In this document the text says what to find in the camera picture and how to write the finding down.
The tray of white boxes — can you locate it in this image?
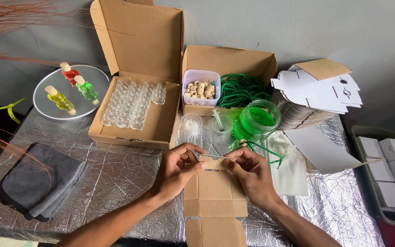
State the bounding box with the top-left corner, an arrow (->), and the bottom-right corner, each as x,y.
350,125 -> 395,227

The round mirror tray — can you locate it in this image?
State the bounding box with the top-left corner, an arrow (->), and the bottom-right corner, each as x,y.
32,64 -> 110,121

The red liquid bottle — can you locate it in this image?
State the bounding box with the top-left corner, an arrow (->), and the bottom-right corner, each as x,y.
59,62 -> 80,87

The bundle of green cords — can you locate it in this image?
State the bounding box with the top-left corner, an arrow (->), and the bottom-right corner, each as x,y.
217,73 -> 272,109

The small cup of white stoppers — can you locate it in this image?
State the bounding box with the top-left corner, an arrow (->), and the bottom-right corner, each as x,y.
180,113 -> 203,134

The group of clear glass bottles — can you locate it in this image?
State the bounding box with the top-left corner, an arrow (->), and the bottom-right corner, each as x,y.
100,80 -> 167,131

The plastic syringe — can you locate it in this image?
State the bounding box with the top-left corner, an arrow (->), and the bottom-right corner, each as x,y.
212,108 -> 225,132

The brown cardboard box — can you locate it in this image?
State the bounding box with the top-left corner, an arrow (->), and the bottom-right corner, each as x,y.
183,154 -> 248,247

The grey folded cloth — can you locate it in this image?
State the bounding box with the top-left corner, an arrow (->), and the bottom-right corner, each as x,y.
0,142 -> 88,222

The heap of wooden bottle caps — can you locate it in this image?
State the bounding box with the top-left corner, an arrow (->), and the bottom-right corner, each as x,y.
185,81 -> 216,100

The brown dried grass broom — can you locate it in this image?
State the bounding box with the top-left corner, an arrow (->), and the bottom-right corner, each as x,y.
0,0 -> 136,71

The stack of white box blanks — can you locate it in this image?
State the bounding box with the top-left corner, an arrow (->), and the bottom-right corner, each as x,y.
270,58 -> 363,131

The silver foil table cover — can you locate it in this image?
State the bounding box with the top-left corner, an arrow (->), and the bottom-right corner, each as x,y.
0,105 -> 387,247

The green cord with wooden cap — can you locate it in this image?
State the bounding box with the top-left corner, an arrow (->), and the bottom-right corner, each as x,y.
238,139 -> 284,169

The large open cardboard box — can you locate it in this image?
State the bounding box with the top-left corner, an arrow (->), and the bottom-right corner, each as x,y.
88,0 -> 185,150

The yellow liquid bottle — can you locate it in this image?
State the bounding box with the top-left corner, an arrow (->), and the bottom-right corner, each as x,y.
45,85 -> 77,115

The person's right hand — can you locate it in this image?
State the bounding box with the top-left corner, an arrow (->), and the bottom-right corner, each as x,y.
222,146 -> 283,210

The small clear cup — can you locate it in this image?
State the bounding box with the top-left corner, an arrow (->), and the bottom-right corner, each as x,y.
211,115 -> 233,135

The white plastic bag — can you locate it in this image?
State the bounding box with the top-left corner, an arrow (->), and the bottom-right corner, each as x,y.
264,130 -> 310,197

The white card sheet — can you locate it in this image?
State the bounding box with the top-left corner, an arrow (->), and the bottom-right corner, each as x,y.
283,126 -> 384,175

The small open cardboard box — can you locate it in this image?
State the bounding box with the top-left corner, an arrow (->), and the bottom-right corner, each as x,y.
182,45 -> 278,117

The clear plastic tub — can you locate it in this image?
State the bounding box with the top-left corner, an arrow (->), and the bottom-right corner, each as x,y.
182,70 -> 222,106

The green liquid bottle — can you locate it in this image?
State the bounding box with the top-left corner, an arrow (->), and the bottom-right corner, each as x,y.
74,75 -> 99,105

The person's left hand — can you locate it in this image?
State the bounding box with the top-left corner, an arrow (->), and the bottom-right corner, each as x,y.
149,142 -> 208,206

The glass jar of green liquid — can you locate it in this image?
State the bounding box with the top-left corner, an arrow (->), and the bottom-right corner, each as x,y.
233,99 -> 282,141

